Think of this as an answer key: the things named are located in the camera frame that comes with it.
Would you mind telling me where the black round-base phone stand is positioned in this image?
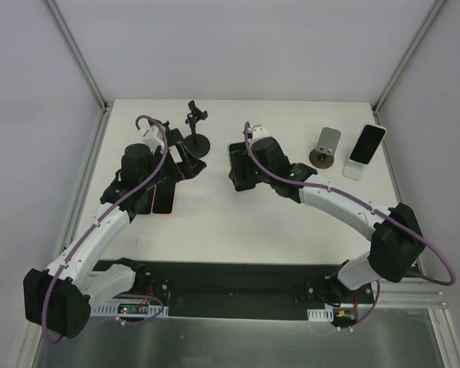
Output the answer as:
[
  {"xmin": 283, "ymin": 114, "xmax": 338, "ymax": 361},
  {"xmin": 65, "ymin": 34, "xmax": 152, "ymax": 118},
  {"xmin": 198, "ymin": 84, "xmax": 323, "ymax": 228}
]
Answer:
[{"xmin": 183, "ymin": 100, "xmax": 211, "ymax": 158}]

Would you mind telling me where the pink-case phone front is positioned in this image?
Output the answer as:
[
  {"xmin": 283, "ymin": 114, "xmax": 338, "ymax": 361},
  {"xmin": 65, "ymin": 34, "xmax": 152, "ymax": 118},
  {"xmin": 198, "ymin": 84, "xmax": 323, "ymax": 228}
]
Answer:
[{"xmin": 151, "ymin": 182, "xmax": 176, "ymax": 215}]

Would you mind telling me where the pink-case phone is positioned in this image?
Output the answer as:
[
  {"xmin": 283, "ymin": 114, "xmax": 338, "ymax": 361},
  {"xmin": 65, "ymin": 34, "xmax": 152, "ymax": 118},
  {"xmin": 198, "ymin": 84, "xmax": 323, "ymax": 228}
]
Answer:
[
  {"xmin": 349, "ymin": 124, "xmax": 387, "ymax": 165},
  {"xmin": 151, "ymin": 182, "xmax": 176, "ymax": 215}
]

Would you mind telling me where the black folding phone stand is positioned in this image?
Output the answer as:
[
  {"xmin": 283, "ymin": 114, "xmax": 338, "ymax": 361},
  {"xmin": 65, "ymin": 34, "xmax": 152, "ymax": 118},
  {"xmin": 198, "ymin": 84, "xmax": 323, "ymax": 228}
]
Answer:
[{"xmin": 163, "ymin": 120, "xmax": 184, "ymax": 146}]

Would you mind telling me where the silver-edged phone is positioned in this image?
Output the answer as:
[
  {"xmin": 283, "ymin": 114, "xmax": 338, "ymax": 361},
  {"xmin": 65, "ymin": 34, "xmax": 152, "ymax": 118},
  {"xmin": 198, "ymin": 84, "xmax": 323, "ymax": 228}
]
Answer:
[{"xmin": 228, "ymin": 142, "xmax": 261, "ymax": 192}]

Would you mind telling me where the brown round-base phone stand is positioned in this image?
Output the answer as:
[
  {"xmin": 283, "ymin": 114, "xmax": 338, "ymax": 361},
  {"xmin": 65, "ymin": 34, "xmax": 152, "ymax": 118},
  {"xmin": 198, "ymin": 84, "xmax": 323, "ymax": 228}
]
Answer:
[{"xmin": 309, "ymin": 127, "xmax": 341, "ymax": 169}]

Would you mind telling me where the black phone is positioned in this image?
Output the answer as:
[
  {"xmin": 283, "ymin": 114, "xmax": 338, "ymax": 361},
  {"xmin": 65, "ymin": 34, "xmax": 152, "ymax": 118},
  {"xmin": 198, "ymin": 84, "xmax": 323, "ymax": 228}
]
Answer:
[{"xmin": 136, "ymin": 201, "xmax": 152, "ymax": 215}]

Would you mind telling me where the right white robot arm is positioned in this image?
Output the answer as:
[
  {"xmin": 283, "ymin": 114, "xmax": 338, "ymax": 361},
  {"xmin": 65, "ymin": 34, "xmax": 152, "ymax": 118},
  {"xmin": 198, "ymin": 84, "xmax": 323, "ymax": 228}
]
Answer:
[{"xmin": 228, "ymin": 137, "xmax": 425, "ymax": 303}]

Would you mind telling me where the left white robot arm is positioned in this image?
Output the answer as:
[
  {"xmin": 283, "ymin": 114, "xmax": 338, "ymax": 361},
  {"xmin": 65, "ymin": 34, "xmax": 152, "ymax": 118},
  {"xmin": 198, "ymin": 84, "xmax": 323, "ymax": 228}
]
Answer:
[{"xmin": 23, "ymin": 142, "xmax": 206, "ymax": 345}]

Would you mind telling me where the white phone stand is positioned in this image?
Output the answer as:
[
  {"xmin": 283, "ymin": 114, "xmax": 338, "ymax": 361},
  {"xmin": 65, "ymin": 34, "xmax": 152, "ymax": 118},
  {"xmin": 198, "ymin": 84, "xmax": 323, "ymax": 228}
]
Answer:
[{"xmin": 343, "ymin": 159, "xmax": 367, "ymax": 181}]

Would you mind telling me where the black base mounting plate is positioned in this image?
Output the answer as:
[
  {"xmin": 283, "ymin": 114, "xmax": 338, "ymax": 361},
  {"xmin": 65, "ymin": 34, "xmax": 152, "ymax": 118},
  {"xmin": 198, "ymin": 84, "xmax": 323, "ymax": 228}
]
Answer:
[{"xmin": 110, "ymin": 256, "xmax": 380, "ymax": 321}]

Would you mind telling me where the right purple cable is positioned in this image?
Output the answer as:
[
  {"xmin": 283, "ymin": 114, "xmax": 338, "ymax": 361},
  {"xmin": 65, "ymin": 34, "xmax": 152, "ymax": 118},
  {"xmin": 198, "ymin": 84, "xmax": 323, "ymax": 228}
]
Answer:
[{"xmin": 243, "ymin": 121, "xmax": 457, "ymax": 287}]

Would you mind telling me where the purple cable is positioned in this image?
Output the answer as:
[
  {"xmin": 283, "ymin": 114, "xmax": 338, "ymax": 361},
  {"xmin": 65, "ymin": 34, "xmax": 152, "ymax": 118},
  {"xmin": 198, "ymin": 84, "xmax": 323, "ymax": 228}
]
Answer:
[
  {"xmin": 243, "ymin": 121, "xmax": 457, "ymax": 287},
  {"xmin": 42, "ymin": 114, "xmax": 169, "ymax": 346}
]

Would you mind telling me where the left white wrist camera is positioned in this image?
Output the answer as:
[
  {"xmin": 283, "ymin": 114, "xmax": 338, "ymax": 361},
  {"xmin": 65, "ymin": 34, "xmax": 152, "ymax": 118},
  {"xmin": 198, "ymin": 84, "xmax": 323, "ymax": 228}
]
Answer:
[{"xmin": 142, "ymin": 124, "xmax": 166, "ymax": 152}]

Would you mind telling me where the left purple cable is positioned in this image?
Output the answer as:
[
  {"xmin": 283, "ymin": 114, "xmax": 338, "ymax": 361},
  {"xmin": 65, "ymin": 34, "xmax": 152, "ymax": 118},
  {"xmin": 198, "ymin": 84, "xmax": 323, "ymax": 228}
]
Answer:
[{"xmin": 42, "ymin": 114, "xmax": 169, "ymax": 346}]

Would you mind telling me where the right aluminium table rail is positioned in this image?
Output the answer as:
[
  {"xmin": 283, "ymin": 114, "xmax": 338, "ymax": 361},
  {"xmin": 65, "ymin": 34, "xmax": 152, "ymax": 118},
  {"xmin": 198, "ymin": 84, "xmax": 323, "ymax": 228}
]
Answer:
[{"xmin": 370, "ymin": 107, "xmax": 419, "ymax": 246}]

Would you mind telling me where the left aluminium frame post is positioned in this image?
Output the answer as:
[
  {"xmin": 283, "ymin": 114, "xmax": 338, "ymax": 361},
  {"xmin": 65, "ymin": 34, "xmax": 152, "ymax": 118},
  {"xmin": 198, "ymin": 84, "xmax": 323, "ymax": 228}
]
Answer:
[{"xmin": 41, "ymin": 0, "xmax": 108, "ymax": 112}]

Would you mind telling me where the aluminium frame post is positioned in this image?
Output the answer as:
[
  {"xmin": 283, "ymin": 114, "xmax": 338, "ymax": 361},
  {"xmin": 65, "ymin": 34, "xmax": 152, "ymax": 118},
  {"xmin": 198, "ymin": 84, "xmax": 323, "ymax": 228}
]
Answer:
[
  {"xmin": 372, "ymin": 0, "xmax": 449, "ymax": 117},
  {"xmin": 41, "ymin": 0, "xmax": 108, "ymax": 112}
]

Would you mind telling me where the right white cable duct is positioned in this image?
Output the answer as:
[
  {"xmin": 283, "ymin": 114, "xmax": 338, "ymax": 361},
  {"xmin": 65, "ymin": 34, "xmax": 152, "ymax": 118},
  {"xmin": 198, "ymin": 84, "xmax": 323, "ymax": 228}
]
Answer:
[{"xmin": 307, "ymin": 307, "xmax": 334, "ymax": 323}]

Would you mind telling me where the right aluminium frame post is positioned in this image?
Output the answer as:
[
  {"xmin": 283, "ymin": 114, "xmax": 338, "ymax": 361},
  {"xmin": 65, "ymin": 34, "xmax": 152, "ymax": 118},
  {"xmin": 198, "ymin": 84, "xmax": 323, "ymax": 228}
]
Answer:
[{"xmin": 372, "ymin": 0, "xmax": 449, "ymax": 117}]

